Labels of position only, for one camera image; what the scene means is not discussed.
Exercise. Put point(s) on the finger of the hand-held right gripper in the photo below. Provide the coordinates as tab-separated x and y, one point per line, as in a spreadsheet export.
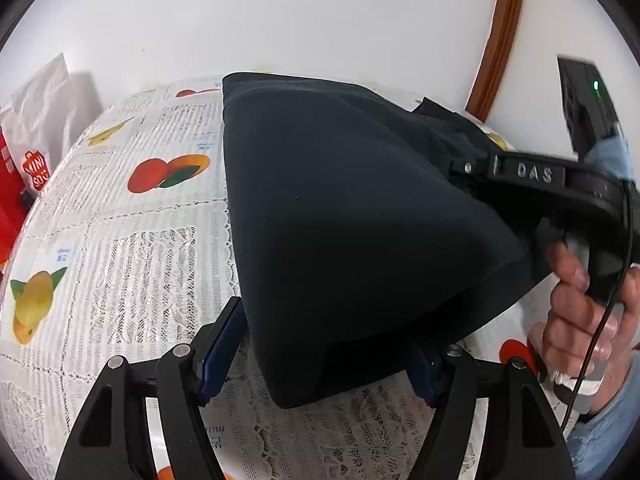
470	167

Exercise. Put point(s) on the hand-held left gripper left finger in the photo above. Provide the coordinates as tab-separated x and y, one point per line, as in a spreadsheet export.
222	345

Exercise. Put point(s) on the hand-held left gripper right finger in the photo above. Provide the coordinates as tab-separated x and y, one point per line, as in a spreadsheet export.
422	377

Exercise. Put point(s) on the black shirt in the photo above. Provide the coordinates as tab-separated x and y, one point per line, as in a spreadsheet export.
325	210

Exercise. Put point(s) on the person's right forearm blue sleeve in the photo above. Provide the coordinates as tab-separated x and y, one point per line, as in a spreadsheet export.
605	440

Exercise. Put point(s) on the person's right hand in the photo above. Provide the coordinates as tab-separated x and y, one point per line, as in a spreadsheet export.
570	330

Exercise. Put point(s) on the fruit print lace tablecloth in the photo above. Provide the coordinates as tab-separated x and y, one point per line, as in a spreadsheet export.
125	260

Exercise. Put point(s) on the small black object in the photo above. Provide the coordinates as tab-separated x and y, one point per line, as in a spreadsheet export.
26	197

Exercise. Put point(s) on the red paper bag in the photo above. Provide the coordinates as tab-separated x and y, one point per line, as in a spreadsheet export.
7	200

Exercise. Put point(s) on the white shopping bag orange logo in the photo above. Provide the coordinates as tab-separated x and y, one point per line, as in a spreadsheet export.
40	110

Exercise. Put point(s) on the brown wooden door frame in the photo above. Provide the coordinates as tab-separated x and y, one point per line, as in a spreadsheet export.
505	35

